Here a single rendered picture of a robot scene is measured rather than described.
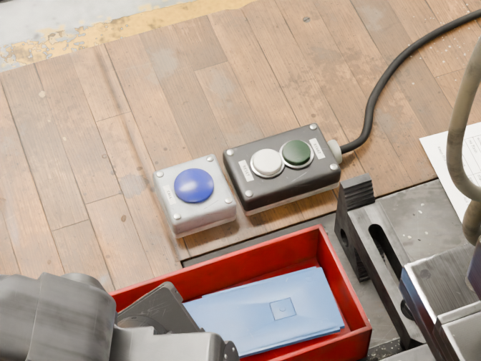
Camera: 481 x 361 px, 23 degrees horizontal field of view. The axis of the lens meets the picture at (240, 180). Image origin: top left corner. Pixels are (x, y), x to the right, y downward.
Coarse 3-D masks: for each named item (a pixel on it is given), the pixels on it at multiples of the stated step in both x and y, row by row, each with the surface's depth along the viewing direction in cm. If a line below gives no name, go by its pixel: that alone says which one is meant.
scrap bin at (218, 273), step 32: (320, 224) 111; (224, 256) 109; (256, 256) 111; (288, 256) 114; (320, 256) 114; (128, 288) 108; (192, 288) 112; (224, 288) 114; (352, 288) 108; (352, 320) 109; (288, 352) 110; (320, 352) 105; (352, 352) 108
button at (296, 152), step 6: (288, 144) 119; (294, 144) 119; (300, 144) 119; (306, 144) 119; (288, 150) 119; (294, 150) 119; (300, 150) 119; (306, 150) 119; (288, 156) 118; (294, 156) 118; (300, 156) 118; (306, 156) 118; (288, 162) 118; (294, 162) 118; (300, 162) 118; (306, 162) 119
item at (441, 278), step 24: (408, 264) 88; (432, 264) 88; (456, 264) 88; (408, 288) 89; (432, 288) 87; (456, 288) 87; (432, 312) 86; (456, 312) 81; (480, 312) 81; (432, 336) 87; (456, 336) 80; (480, 336) 80; (456, 360) 80; (480, 360) 79
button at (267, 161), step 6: (264, 150) 119; (270, 150) 119; (258, 156) 118; (264, 156) 118; (270, 156) 118; (276, 156) 118; (258, 162) 118; (264, 162) 118; (270, 162) 118; (276, 162) 118; (258, 168) 118; (264, 168) 118; (270, 168) 118; (276, 168) 118; (264, 174) 118; (270, 174) 118
